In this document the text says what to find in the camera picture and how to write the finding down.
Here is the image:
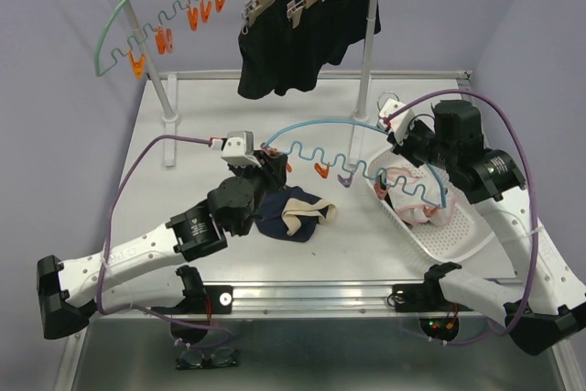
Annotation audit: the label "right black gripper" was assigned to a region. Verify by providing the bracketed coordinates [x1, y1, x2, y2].
[387, 116, 457, 171]

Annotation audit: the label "navy underwear beige waistband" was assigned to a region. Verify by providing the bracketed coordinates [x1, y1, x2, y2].
[255, 186, 337, 243]

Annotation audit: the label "pink plastic bag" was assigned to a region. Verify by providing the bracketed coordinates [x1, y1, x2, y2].
[374, 166, 456, 227]

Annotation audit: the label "blue clip hanger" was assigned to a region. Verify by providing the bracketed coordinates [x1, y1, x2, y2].
[260, 119, 448, 209]

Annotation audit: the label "green clip hanger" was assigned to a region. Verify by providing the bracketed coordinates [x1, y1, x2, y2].
[93, 0, 229, 81]

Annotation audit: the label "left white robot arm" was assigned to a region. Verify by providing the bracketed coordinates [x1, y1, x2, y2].
[37, 150, 288, 340]

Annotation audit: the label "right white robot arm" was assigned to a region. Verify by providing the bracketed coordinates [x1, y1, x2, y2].
[378, 100, 585, 355]

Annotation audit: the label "white perforated plastic basket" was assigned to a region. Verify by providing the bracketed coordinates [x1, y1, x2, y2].
[364, 149, 497, 268]

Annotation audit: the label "white clothes rack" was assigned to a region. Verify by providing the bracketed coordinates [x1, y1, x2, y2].
[93, 0, 378, 158]

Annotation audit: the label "left black shorts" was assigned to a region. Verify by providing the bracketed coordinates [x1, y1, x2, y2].
[237, 0, 316, 100]

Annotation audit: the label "black shorts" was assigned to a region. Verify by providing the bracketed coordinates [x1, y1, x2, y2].
[237, 0, 316, 100]
[297, 0, 369, 67]

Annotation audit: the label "right black shorts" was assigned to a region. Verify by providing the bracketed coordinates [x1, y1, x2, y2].
[297, 0, 369, 67]

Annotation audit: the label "black eyeglasses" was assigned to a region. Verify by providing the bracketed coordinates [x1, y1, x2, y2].
[175, 350, 240, 371]

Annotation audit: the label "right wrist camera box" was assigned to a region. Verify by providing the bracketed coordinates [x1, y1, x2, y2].
[376, 97, 416, 145]

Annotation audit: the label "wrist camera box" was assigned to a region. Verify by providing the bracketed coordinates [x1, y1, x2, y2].
[210, 130, 260, 168]
[376, 97, 416, 145]

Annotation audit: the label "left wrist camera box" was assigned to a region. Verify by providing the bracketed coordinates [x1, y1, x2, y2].
[210, 130, 260, 168]

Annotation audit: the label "aluminium mounting rail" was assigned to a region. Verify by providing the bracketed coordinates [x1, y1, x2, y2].
[75, 277, 563, 321]

